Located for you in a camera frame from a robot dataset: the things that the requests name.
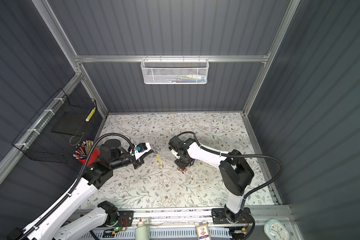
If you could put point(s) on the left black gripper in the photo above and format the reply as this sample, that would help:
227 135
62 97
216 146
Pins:
138 163

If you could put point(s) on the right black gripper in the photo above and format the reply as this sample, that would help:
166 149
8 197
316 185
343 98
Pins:
181 165

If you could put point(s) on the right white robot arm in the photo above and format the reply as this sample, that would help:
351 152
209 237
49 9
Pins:
235 171

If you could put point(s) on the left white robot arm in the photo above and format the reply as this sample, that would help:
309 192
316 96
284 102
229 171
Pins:
50 225

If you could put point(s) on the red pencil cup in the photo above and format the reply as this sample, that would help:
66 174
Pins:
82 151

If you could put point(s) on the yellow marker in basket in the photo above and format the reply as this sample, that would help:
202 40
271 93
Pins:
90 115

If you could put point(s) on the playing card box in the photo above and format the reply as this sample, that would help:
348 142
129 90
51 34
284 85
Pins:
202 231

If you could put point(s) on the white bottle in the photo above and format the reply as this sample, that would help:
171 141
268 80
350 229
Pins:
142 231

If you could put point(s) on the pale green alarm clock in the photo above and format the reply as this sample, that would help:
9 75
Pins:
275 230

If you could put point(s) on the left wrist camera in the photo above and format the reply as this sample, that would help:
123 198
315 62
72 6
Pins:
142 148

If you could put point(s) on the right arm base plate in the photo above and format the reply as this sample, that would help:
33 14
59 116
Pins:
225 216

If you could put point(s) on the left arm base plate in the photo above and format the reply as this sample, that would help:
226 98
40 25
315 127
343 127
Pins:
120 219

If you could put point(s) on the white wire mesh basket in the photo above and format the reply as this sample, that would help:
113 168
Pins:
175 73

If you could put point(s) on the black wire basket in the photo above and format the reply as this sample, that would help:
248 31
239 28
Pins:
55 133

